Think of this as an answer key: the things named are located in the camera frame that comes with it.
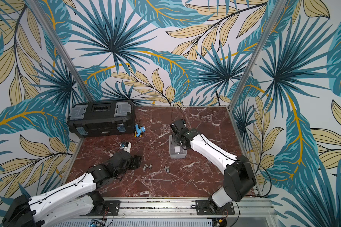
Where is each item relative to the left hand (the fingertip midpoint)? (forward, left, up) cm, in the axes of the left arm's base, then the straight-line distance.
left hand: (137, 159), depth 81 cm
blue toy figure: (+24, +4, -7) cm, 25 cm away
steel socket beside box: (-3, -18, -8) cm, 20 cm away
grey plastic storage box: (+10, -23, -9) cm, 27 cm away
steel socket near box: (-2, -16, -8) cm, 18 cm away
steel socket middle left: (0, -4, -9) cm, 10 cm away
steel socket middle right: (-1, -7, -9) cm, 11 cm away
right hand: (+12, -23, +4) cm, 26 cm away
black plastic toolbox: (+25, +24, +6) cm, 35 cm away
